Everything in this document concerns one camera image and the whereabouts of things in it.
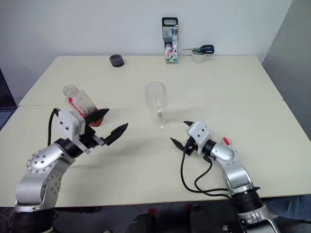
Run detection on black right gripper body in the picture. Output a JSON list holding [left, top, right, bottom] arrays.
[[184, 136, 198, 156]]

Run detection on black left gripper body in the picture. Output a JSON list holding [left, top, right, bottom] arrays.
[[78, 120, 108, 149]]

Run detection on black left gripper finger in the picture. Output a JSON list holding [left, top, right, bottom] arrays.
[[103, 122, 129, 147], [84, 108, 110, 123]]

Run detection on clear plastic bottle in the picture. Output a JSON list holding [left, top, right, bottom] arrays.
[[62, 84, 105, 128]]

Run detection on clear wine glass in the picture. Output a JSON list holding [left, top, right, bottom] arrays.
[[144, 82, 171, 131]]

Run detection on black round lid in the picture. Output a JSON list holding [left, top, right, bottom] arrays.
[[108, 53, 125, 68]]

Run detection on grey tape roll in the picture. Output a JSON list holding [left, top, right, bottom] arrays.
[[190, 50, 207, 65]]

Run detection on dark rounded shape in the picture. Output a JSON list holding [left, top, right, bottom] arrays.
[[130, 208, 157, 233], [186, 203, 214, 233]]

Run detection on marker pen set box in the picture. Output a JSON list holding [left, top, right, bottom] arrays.
[[161, 17, 180, 65]]

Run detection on black panel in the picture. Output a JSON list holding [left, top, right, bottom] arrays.
[[0, 67, 19, 131]]

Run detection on blue cloth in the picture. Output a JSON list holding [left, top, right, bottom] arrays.
[[262, 195, 311, 223]]

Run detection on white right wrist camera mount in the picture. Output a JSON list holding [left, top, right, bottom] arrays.
[[187, 121, 210, 156]]

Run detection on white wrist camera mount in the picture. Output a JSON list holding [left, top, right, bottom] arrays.
[[187, 121, 210, 156], [58, 110, 92, 155]]

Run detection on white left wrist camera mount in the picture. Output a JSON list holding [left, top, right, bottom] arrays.
[[58, 110, 92, 155]]

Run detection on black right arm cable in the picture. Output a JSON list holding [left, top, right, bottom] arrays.
[[180, 142, 234, 199]]

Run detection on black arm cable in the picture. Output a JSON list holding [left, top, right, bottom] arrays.
[[48, 107, 61, 147], [180, 142, 234, 199]]

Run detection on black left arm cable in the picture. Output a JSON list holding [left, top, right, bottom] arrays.
[[48, 107, 61, 147]]

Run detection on blue handled scissors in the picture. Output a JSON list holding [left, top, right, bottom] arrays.
[[182, 44, 216, 55]]

